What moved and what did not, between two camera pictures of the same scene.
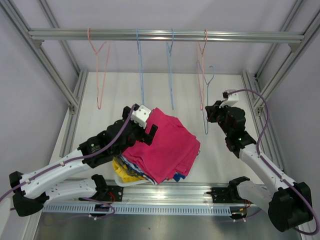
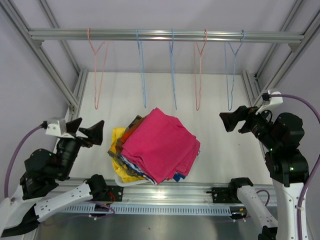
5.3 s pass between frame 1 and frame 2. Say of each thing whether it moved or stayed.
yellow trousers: stayed
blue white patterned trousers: stayed
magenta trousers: stayed
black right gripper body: moved
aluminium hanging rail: stayed
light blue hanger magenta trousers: moved
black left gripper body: moved
